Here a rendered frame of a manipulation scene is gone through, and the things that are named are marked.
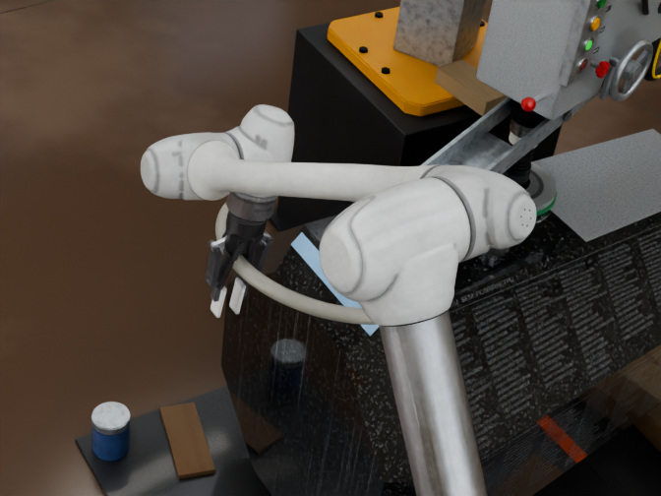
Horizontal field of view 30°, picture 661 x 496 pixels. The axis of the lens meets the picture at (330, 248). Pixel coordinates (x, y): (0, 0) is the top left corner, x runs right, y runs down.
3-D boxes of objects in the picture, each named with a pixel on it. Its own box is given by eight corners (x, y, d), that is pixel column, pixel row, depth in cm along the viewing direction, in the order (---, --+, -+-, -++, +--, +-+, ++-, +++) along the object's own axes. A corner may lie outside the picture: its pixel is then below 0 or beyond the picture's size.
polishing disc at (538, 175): (518, 224, 287) (519, 219, 287) (450, 179, 298) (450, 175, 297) (572, 191, 300) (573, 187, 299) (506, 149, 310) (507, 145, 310)
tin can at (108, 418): (137, 450, 335) (138, 417, 327) (106, 467, 329) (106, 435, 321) (115, 427, 340) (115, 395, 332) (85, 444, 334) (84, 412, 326)
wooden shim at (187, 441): (159, 410, 347) (159, 406, 346) (194, 404, 350) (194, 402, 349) (178, 479, 329) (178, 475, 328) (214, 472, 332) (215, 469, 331)
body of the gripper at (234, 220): (239, 224, 225) (229, 266, 230) (277, 218, 230) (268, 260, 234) (219, 202, 230) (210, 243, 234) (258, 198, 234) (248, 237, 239)
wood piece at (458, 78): (434, 82, 350) (437, 67, 347) (459, 73, 356) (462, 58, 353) (482, 117, 339) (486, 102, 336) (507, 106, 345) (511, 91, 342)
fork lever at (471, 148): (557, 56, 303) (559, 39, 300) (622, 91, 294) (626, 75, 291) (368, 204, 270) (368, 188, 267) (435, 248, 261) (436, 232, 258)
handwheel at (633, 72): (609, 71, 289) (626, 15, 280) (645, 90, 285) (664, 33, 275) (573, 93, 280) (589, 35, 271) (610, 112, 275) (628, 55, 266)
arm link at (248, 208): (288, 195, 226) (281, 222, 229) (264, 169, 232) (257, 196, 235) (246, 201, 221) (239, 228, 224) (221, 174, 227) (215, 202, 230)
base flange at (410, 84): (320, 33, 372) (322, 19, 369) (450, 5, 394) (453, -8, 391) (410, 120, 342) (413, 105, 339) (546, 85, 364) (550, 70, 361)
